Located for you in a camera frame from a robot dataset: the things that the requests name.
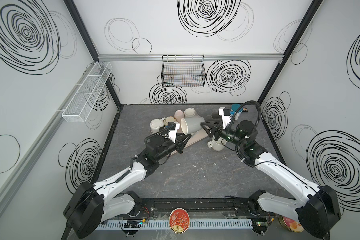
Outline dark grey mug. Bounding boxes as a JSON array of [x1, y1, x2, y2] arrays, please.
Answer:
[[211, 112, 222, 119]]

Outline cream speckled mug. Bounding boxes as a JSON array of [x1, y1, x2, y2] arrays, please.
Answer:
[[207, 138, 227, 152]]

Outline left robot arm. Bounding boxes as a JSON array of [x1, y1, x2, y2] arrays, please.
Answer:
[[63, 122, 192, 239]]

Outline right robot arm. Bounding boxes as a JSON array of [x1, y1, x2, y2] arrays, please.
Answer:
[[200, 107, 341, 240]]

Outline white ribbed mug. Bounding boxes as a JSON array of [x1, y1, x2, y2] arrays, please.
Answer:
[[150, 118, 165, 134]]

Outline cream and orange mug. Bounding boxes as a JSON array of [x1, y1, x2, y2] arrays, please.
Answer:
[[163, 116, 176, 126]]

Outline pink mug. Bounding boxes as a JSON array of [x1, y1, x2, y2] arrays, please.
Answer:
[[174, 110, 185, 123]]

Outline teal lidded white mug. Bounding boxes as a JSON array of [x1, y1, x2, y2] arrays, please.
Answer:
[[230, 104, 243, 115]]

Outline cream mug rear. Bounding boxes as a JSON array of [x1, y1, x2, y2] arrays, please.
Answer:
[[184, 108, 196, 118]]

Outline beige tray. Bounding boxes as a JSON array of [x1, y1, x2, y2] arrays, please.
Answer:
[[173, 113, 208, 147]]

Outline red round tin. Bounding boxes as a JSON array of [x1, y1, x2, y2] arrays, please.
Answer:
[[169, 208, 190, 234]]

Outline white mesh shelf basket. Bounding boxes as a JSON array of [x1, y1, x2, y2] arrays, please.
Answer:
[[62, 62, 112, 123]]

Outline pink round tin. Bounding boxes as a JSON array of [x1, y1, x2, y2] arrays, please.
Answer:
[[278, 215, 305, 233]]

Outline black wire basket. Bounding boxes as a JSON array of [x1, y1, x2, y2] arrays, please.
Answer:
[[161, 60, 207, 88]]

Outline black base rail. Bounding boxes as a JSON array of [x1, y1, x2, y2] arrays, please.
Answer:
[[136, 196, 267, 216]]

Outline white cable duct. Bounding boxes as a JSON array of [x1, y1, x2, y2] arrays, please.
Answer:
[[95, 218, 254, 231]]

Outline aluminium wall rail rear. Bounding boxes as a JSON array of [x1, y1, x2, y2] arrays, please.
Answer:
[[98, 53, 284, 62]]

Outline aluminium wall rail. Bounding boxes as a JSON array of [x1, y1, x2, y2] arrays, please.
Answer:
[[0, 62, 98, 218], [98, 53, 284, 62]]

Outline black corner frame post right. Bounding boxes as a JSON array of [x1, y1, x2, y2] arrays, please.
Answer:
[[258, 0, 323, 105]]

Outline black corner frame post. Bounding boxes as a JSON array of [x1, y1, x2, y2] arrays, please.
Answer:
[[258, 0, 323, 105], [64, 0, 122, 110]]

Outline black corner frame post left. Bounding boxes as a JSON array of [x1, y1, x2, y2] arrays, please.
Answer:
[[64, 0, 122, 110]]

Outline aluminium wall rail left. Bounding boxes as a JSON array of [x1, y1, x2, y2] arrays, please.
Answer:
[[0, 62, 98, 218]]

